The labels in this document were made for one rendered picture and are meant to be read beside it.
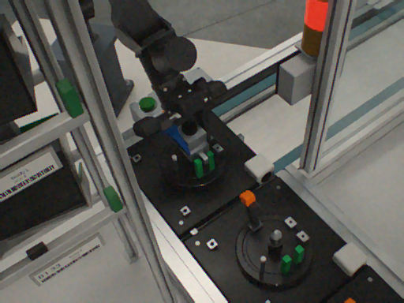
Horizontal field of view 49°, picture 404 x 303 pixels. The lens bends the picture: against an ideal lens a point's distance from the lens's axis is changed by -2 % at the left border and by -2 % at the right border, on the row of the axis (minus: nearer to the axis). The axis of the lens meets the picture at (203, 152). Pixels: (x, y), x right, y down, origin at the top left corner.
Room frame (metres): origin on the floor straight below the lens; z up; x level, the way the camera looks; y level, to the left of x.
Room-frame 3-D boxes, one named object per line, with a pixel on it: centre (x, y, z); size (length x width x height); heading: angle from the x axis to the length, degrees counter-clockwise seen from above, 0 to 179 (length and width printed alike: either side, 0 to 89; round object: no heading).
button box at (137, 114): (0.79, 0.06, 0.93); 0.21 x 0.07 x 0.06; 121
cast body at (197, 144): (0.55, 0.02, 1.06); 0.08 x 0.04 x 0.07; 31
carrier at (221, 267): (0.34, -0.11, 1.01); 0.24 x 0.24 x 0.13; 31
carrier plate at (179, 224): (0.56, 0.02, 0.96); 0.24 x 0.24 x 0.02; 31
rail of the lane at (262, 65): (0.83, -0.14, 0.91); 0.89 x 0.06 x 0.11; 121
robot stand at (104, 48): (0.89, 0.26, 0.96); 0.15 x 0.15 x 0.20; 68
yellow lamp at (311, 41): (0.55, -0.20, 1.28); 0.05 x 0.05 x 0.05
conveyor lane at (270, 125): (0.69, -0.25, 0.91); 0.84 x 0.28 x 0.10; 121
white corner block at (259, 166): (0.52, -0.11, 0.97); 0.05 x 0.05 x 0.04; 31
